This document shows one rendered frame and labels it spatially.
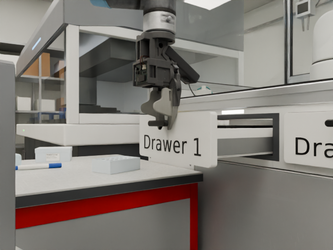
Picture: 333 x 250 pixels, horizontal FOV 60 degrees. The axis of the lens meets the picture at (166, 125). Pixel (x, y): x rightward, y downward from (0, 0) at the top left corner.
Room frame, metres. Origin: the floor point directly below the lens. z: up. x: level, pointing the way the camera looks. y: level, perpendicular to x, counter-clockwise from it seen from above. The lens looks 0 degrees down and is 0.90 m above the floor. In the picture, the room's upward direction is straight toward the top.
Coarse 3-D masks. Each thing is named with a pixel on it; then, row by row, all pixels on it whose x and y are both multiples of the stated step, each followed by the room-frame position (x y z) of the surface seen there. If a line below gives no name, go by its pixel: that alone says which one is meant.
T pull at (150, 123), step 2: (160, 120) 0.64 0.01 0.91; (162, 120) 0.64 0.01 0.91; (164, 120) 0.63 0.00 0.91; (166, 120) 0.63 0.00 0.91; (148, 122) 0.68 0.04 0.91; (150, 122) 0.67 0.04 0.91; (152, 122) 0.67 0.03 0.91; (154, 122) 0.66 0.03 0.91; (156, 122) 0.65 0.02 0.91; (158, 122) 0.65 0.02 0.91; (160, 122) 0.64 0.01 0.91; (162, 122) 0.63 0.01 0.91; (164, 122) 0.63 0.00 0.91; (166, 122) 0.63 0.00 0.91; (148, 124) 0.68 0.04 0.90; (150, 124) 0.67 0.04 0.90; (152, 124) 0.67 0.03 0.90; (154, 124) 0.66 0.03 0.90; (156, 124) 0.65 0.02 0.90; (158, 124) 0.65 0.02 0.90; (160, 124) 0.64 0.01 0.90; (162, 124) 0.63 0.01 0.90; (164, 124) 0.63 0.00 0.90; (166, 124) 0.63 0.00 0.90
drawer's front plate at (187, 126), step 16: (192, 112) 0.60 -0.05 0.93; (208, 112) 0.56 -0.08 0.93; (144, 128) 0.77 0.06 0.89; (176, 128) 0.65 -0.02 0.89; (192, 128) 0.60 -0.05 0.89; (208, 128) 0.56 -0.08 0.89; (176, 144) 0.65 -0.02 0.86; (192, 144) 0.60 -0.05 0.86; (208, 144) 0.56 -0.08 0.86; (176, 160) 0.65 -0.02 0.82; (192, 160) 0.60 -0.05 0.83; (208, 160) 0.56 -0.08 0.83
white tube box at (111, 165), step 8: (96, 160) 0.86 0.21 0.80; (104, 160) 0.84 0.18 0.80; (112, 160) 0.87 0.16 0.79; (120, 160) 0.85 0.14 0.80; (128, 160) 0.88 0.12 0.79; (136, 160) 0.90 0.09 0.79; (96, 168) 0.86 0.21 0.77; (104, 168) 0.84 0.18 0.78; (112, 168) 0.83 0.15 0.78; (120, 168) 0.85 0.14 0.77; (128, 168) 0.88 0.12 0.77; (136, 168) 0.90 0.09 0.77
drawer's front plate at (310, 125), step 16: (304, 112) 0.60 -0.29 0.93; (320, 112) 0.57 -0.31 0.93; (288, 128) 0.63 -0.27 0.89; (304, 128) 0.60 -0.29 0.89; (320, 128) 0.57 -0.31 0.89; (288, 144) 0.63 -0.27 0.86; (304, 144) 0.60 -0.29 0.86; (288, 160) 0.63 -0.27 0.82; (304, 160) 0.60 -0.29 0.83; (320, 160) 0.57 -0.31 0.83
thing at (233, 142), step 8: (224, 128) 0.60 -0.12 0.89; (232, 128) 0.61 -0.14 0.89; (240, 128) 0.63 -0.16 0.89; (248, 128) 0.64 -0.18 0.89; (256, 128) 0.66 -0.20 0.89; (264, 128) 0.67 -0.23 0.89; (272, 128) 0.69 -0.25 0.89; (224, 136) 0.60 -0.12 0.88; (232, 136) 0.61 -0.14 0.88; (240, 136) 0.63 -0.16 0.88; (248, 136) 0.64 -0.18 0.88; (256, 136) 0.66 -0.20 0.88; (264, 136) 0.67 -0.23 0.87; (272, 136) 0.69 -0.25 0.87; (224, 144) 0.60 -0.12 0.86; (232, 144) 0.61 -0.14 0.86; (240, 144) 0.62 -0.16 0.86; (248, 144) 0.64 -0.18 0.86; (256, 144) 0.65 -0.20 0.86; (264, 144) 0.67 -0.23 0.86; (272, 144) 0.68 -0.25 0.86; (224, 152) 0.60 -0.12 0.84; (232, 152) 0.61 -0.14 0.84; (240, 152) 0.62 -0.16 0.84; (248, 152) 0.64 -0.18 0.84; (256, 152) 0.65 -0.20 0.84; (264, 152) 0.67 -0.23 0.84; (272, 152) 0.69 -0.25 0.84
